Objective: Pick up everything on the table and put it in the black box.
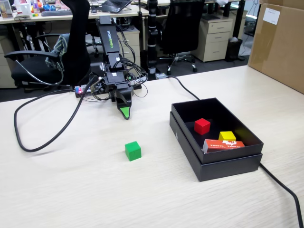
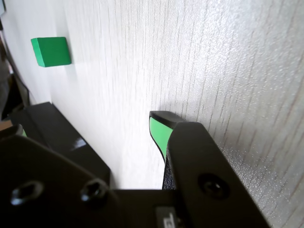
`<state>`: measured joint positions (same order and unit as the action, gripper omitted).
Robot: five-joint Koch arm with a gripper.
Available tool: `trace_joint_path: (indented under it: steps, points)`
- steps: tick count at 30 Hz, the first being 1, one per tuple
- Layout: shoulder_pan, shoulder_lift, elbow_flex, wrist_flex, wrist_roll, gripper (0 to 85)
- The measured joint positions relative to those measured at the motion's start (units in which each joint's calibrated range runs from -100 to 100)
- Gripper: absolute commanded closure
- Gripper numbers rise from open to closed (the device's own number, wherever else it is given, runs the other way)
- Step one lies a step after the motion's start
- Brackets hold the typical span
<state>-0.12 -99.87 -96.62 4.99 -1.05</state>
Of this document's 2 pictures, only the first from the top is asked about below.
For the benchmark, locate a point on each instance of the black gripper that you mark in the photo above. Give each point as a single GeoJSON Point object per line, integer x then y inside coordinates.
{"type": "Point", "coordinates": [118, 86]}

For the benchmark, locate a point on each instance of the green wooden cube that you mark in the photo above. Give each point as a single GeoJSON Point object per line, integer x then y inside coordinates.
{"type": "Point", "coordinates": [133, 152]}

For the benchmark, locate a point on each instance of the black cardboard box tray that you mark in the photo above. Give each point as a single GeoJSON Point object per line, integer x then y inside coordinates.
{"type": "Point", "coordinates": [228, 155]}

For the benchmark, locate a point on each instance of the black cardboard box lid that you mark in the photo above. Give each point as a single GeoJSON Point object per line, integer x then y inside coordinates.
{"type": "Point", "coordinates": [228, 169]}

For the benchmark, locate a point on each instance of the large brown cardboard box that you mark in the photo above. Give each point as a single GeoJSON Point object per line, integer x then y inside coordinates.
{"type": "Point", "coordinates": [278, 47]}

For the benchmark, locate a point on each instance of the black controller board strip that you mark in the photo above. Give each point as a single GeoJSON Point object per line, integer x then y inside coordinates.
{"type": "Point", "coordinates": [80, 90]}

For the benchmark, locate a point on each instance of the beige drawer cabinet with keys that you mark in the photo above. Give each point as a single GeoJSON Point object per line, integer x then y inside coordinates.
{"type": "Point", "coordinates": [131, 45]}

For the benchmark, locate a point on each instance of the black pole with white rings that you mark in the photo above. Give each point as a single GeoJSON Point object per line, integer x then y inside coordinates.
{"type": "Point", "coordinates": [152, 42]}

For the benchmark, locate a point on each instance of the black office chair with armrests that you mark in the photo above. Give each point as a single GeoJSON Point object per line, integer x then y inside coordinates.
{"type": "Point", "coordinates": [76, 47]}

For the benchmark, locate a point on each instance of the red wooden cube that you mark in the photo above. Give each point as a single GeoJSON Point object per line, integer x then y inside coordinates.
{"type": "Point", "coordinates": [202, 127]}

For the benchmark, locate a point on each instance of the striped green cloth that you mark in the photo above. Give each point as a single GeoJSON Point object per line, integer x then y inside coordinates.
{"type": "Point", "coordinates": [60, 46]}

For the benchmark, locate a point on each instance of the black mesh office chair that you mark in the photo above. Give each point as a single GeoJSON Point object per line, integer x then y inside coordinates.
{"type": "Point", "coordinates": [181, 28]}

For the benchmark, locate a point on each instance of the beige office desk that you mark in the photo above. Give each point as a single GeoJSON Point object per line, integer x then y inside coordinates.
{"type": "Point", "coordinates": [80, 16]}

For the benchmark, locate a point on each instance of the black laptop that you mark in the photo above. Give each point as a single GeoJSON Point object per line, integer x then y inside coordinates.
{"type": "Point", "coordinates": [115, 6]}

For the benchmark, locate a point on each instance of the small orange-red carton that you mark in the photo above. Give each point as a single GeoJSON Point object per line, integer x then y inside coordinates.
{"type": "Point", "coordinates": [223, 145]}

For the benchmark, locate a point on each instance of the yellow wooden cube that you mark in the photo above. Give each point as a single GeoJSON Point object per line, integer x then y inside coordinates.
{"type": "Point", "coordinates": [226, 136]}

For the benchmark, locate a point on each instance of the beige three-drawer cabinet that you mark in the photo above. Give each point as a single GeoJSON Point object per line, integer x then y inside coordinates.
{"type": "Point", "coordinates": [213, 40]}

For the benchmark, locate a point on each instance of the black computer keyboard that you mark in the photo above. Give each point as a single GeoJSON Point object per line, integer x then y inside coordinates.
{"type": "Point", "coordinates": [57, 13]}

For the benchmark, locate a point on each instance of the black trash bin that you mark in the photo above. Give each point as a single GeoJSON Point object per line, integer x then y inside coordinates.
{"type": "Point", "coordinates": [234, 50]}

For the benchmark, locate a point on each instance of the blue toy balls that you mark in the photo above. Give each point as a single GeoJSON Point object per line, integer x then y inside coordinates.
{"type": "Point", "coordinates": [49, 7]}

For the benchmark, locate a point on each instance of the white shipping label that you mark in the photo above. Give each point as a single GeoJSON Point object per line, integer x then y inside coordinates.
{"type": "Point", "coordinates": [271, 16]}

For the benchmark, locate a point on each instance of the bare camera circuit board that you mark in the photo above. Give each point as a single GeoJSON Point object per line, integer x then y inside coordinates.
{"type": "Point", "coordinates": [96, 86]}

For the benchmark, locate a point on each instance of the picture frame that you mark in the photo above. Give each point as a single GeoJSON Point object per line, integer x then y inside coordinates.
{"type": "Point", "coordinates": [6, 9]}

